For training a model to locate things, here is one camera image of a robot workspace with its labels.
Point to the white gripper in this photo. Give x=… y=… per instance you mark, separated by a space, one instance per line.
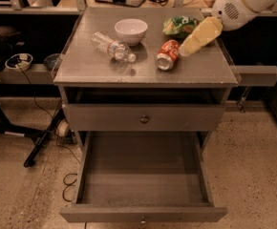
x=230 y=8

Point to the orange red soda can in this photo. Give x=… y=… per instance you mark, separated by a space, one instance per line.
x=168 y=55

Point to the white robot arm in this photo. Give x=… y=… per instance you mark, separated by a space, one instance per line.
x=255 y=5

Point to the grey drawer cabinet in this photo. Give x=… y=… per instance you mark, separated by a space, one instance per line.
x=87 y=76

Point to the closed grey top drawer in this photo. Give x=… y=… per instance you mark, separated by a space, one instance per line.
x=139 y=117

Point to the open grey middle drawer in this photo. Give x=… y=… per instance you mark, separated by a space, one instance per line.
x=142 y=177

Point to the green chip bag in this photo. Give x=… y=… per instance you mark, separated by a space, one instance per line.
x=180 y=26

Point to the white ceramic bowl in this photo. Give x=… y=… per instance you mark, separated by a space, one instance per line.
x=131 y=31

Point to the clear plastic water bottle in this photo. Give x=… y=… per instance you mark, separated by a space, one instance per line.
x=114 y=48

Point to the dark round dish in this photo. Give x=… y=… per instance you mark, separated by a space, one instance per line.
x=51 y=60

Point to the white bowl with items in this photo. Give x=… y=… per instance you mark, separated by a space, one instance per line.
x=19 y=62

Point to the black floor stand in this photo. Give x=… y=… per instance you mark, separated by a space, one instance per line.
x=38 y=137

